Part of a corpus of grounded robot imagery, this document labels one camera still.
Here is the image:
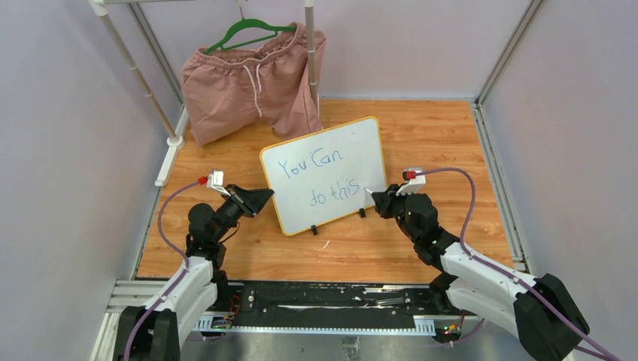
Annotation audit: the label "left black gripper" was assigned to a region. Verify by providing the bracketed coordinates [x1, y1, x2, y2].
[212, 185, 273, 242]

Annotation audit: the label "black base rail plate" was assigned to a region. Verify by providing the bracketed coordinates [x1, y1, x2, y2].
[181, 280, 481, 332]

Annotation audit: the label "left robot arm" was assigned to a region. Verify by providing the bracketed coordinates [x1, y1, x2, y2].
[112, 184, 274, 360]

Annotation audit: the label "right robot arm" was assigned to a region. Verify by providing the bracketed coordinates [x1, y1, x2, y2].
[370, 184, 590, 360]

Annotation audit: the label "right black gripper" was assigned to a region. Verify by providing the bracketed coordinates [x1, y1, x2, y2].
[373, 183, 421, 243]

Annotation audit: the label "yellow framed whiteboard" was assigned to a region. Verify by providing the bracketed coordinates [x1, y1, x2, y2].
[260, 117, 387, 236]

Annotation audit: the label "pink drawstring shorts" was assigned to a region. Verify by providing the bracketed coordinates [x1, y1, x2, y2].
[181, 23, 323, 147]

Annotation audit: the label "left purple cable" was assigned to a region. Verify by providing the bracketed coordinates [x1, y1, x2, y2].
[122, 172, 211, 361]

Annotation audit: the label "green clothes hanger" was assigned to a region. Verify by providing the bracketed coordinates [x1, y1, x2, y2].
[202, 10, 297, 55]

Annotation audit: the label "white clothes rack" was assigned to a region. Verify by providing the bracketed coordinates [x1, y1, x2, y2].
[88, 0, 321, 188]

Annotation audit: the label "purple cable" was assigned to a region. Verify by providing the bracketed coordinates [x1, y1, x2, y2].
[403, 167, 621, 361]
[122, 172, 211, 361]

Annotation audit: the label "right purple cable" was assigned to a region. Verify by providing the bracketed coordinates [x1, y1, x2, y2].
[403, 167, 621, 361]

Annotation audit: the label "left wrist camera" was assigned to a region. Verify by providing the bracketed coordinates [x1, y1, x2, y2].
[205, 169, 229, 196]

